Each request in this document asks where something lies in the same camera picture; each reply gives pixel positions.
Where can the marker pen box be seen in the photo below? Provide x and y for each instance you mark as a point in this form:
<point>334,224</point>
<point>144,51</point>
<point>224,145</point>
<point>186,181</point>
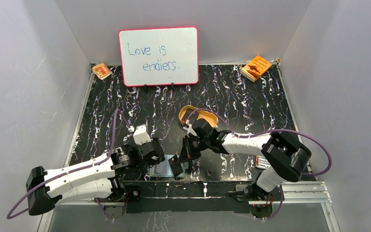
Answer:
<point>261,163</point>

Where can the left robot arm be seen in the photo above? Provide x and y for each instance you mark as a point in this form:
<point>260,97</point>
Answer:
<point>96,178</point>

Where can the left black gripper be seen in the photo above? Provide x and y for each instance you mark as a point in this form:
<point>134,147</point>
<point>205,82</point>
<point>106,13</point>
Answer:
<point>161,158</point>

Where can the orange book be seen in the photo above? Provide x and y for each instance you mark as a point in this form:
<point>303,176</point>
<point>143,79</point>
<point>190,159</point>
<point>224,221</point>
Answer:
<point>254,69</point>

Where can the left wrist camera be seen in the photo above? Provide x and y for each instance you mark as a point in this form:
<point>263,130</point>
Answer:
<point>140,134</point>

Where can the pink framed whiteboard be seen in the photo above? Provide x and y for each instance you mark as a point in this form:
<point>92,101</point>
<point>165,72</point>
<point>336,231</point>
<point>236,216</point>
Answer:
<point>159,56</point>

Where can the small orange card box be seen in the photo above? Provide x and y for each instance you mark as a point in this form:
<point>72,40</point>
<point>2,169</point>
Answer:
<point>101,71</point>

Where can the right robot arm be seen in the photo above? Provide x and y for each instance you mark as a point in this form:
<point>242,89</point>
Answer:
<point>286,155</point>

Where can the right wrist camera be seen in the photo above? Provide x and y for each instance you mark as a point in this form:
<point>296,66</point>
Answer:
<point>188,127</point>

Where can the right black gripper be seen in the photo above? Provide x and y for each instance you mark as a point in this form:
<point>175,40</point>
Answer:
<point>185,153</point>

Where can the card inside tray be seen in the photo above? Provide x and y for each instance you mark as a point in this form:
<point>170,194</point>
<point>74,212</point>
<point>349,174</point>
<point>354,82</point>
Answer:
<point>187,114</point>

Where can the mint green card holder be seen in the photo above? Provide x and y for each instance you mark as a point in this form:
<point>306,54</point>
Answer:
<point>163,169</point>

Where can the aluminium frame rail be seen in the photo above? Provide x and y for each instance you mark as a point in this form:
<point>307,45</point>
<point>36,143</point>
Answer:
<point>299,192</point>

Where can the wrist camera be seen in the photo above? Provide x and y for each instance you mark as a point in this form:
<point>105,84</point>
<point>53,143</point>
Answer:
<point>140,134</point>
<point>188,127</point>

